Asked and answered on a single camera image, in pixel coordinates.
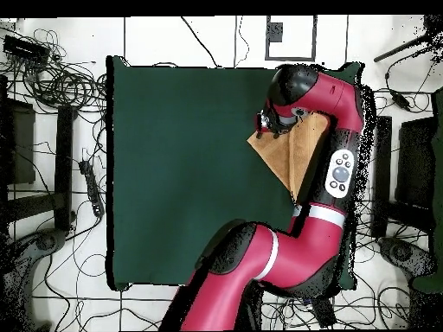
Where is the tan terry towel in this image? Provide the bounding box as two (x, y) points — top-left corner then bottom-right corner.
(247, 112), (331, 205)

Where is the grey square floor frame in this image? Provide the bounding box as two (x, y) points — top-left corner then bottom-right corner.
(265, 15), (318, 62)

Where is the black horizontal beam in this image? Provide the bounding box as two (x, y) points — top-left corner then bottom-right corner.
(0, 192), (58, 223)
(373, 199), (433, 231)

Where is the black rectangular box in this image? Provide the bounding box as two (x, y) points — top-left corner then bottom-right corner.
(311, 297), (337, 329)

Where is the black rod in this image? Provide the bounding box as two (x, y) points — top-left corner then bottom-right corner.
(373, 30), (443, 63)

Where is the black cable tangle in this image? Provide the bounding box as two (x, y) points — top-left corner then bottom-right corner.
(0, 28), (108, 115)
(261, 276), (411, 329)

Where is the black upright post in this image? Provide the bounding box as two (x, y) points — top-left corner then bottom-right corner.
(54, 105), (75, 232)
(371, 115), (393, 238)

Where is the black adapter box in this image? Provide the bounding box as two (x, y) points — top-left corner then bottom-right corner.
(3, 35), (51, 65)

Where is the dark green table cloth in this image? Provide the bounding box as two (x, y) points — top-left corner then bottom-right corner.
(105, 54), (365, 292)

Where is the dark flat panel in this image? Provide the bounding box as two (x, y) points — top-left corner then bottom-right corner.
(395, 117), (437, 208)
(0, 98), (36, 186)

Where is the long black cable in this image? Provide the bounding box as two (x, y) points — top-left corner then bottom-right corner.
(180, 16), (222, 69)

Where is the black power strip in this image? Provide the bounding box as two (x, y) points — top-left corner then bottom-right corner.
(78, 159), (106, 218)

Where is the dark curved stand base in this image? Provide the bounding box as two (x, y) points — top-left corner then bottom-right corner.
(376, 236), (437, 278)
(0, 227), (68, 331)

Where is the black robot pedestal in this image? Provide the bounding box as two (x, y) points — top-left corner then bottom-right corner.
(238, 286), (266, 331)

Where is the black cable with inline adapter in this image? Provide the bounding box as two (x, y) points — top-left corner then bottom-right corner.
(384, 44), (433, 113)

